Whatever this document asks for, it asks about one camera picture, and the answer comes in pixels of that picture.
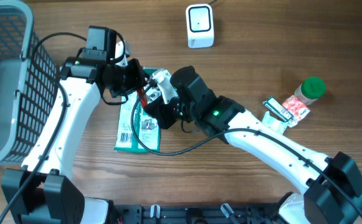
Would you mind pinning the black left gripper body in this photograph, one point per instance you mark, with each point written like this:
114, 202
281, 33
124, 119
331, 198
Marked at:
133, 77

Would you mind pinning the dark grey plastic basket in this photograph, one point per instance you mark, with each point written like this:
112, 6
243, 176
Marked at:
27, 89

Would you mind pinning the red chocolate bar packet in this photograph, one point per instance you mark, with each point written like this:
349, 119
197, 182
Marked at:
142, 97

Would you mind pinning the large green 3M package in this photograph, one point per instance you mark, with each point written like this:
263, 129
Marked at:
146, 128

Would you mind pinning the white barcode scanner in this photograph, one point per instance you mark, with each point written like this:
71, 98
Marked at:
200, 26

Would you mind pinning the yogurt bottle red label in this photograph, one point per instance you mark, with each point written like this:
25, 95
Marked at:
310, 90

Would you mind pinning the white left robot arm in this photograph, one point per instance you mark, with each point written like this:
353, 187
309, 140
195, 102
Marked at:
42, 191

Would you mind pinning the light teal snack pouch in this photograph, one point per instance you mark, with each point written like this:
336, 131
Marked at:
274, 124

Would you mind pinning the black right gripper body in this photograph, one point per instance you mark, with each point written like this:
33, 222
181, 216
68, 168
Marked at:
170, 114

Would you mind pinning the red yogurt label sleeve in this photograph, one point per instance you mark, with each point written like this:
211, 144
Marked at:
297, 108

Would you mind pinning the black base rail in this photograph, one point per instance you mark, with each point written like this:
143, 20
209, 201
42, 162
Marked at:
252, 213

